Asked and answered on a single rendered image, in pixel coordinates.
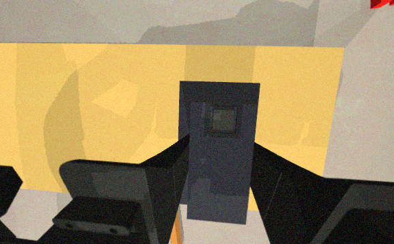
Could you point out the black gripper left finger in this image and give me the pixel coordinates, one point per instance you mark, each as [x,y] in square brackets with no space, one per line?
[156,184]

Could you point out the orange-handled awl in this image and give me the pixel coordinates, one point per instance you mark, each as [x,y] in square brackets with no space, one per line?
[175,235]

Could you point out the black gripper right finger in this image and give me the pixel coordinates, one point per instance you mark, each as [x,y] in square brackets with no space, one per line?
[300,207]

